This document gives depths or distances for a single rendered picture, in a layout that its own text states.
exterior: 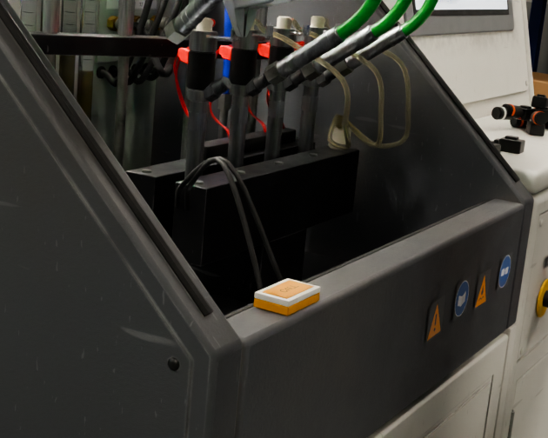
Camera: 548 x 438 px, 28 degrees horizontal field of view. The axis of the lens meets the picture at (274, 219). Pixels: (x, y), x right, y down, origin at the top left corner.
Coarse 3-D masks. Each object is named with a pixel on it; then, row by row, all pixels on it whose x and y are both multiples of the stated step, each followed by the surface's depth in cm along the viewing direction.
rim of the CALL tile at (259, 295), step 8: (288, 280) 85; (264, 288) 83; (312, 288) 84; (256, 296) 81; (264, 296) 81; (272, 296) 81; (296, 296) 81; (304, 296) 82; (280, 304) 80; (288, 304) 80
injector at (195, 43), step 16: (192, 32) 108; (208, 32) 108; (192, 48) 108; (208, 48) 108; (192, 64) 109; (208, 64) 109; (192, 80) 109; (208, 80) 109; (224, 80) 108; (192, 96) 109; (208, 96) 109; (192, 112) 110; (192, 128) 110; (192, 144) 111; (192, 160) 111
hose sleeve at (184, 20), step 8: (192, 0) 95; (200, 0) 94; (208, 0) 93; (216, 0) 93; (184, 8) 96; (192, 8) 95; (200, 8) 94; (208, 8) 94; (184, 16) 96; (192, 16) 95; (200, 16) 95; (176, 24) 97; (184, 24) 97; (192, 24) 96; (184, 32) 98
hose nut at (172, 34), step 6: (174, 18) 98; (168, 24) 98; (168, 30) 98; (174, 30) 97; (168, 36) 98; (174, 36) 98; (180, 36) 98; (186, 36) 99; (174, 42) 99; (180, 42) 99
